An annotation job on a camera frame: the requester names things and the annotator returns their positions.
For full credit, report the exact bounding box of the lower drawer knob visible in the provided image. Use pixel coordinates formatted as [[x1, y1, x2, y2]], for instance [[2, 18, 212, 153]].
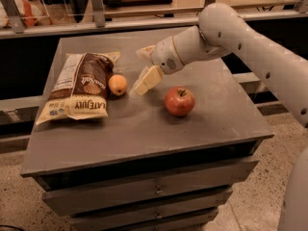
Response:
[[155, 212, 163, 219]]

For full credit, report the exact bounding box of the top drawer knob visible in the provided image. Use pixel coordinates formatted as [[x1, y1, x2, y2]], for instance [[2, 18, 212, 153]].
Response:
[[155, 185, 164, 195]]

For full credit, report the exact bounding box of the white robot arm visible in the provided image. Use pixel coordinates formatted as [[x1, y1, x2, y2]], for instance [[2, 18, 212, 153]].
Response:
[[134, 3, 308, 231]]

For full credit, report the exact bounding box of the red apple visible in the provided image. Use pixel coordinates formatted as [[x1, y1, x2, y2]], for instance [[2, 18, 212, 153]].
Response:
[[165, 87, 195, 116]]

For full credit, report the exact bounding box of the orange fruit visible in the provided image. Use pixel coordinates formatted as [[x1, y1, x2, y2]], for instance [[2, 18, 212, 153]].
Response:
[[108, 75, 128, 96]]

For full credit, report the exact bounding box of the brown chip bag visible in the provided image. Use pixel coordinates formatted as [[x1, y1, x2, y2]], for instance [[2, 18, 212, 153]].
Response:
[[36, 52, 120, 125]]

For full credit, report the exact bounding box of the metal railing frame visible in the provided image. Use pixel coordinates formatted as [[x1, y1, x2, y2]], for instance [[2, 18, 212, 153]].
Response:
[[0, 0, 307, 39]]

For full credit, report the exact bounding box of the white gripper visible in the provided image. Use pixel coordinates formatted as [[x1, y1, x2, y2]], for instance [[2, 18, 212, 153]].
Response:
[[133, 37, 184, 96]]

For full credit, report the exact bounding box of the orange white bag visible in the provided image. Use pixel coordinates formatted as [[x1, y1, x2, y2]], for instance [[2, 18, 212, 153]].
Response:
[[0, 0, 45, 28]]

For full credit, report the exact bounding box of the drawer knob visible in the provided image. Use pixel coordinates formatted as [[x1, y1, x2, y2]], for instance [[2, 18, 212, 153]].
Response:
[[155, 212, 163, 219], [155, 185, 164, 195]]

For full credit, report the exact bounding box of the grey drawer cabinet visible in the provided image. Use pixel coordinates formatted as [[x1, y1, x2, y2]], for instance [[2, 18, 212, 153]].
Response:
[[20, 26, 275, 231]]

